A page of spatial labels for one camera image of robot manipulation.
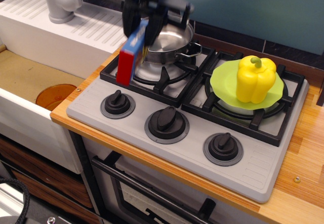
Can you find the black stove knob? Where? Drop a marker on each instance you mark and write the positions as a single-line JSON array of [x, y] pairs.
[[117, 105], [223, 149], [167, 126]]

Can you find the stainless steel pot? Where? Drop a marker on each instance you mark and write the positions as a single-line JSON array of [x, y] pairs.
[[173, 44]]

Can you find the black right burner grate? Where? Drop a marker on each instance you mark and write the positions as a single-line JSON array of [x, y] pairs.
[[273, 125]]

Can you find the orange sink drain disc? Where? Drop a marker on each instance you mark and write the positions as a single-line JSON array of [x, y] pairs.
[[52, 96]]

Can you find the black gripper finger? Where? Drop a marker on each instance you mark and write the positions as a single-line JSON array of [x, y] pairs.
[[131, 16], [156, 21]]

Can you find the blue cookie box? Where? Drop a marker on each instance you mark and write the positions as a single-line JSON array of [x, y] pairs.
[[132, 54]]

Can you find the black middle stove knob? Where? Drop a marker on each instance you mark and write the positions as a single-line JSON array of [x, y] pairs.
[[167, 126]]

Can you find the black left stove knob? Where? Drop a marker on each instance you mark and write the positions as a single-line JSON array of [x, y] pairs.
[[117, 105]]

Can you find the black burner grate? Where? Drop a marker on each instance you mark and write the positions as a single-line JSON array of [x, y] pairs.
[[273, 125], [164, 83]]

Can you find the oven door with window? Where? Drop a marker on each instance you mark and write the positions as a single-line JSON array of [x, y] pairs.
[[136, 208]]

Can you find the wooden drawer front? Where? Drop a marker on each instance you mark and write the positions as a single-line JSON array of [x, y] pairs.
[[57, 186]]

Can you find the black right stove knob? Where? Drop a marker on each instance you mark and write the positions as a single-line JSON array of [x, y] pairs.
[[223, 149]]

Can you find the white toy sink unit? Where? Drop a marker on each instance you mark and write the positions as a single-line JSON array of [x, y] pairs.
[[37, 54]]

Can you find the yellow toy bell pepper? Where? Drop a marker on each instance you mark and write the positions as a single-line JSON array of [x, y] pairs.
[[255, 77]]

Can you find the lime green plate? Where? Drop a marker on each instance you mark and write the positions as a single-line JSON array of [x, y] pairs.
[[223, 83]]

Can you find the black oven door handle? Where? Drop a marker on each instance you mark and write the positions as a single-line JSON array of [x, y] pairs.
[[108, 166]]

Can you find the grey toy faucet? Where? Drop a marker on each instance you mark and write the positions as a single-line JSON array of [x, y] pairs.
[[62, 11]]

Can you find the black left burner grate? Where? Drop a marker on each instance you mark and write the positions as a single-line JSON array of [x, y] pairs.
[[164, 83]]

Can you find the grey toy stove top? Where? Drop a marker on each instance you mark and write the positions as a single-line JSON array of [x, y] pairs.
[[253, 176]]

